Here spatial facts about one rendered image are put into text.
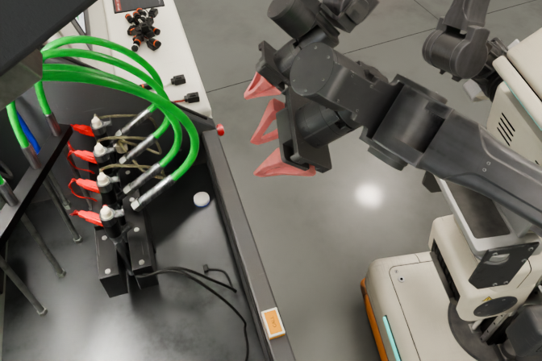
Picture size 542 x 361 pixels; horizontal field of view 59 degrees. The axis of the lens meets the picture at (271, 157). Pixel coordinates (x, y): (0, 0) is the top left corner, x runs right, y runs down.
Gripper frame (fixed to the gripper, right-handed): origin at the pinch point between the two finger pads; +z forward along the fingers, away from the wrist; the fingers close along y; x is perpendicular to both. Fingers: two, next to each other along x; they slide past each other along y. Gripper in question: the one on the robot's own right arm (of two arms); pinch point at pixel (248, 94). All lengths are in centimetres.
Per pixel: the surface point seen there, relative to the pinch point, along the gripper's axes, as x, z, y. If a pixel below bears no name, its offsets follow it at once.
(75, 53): 3.5, 11.2, 28.3
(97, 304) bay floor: 23, 51, -4
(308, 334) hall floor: -2, 70, -100
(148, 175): 9.6, 22.1, 5.5
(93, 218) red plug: 17.9, 30.0, 10.6
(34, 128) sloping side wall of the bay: -7.8, 44.0, 22.2
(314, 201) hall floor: -65, 63, -106
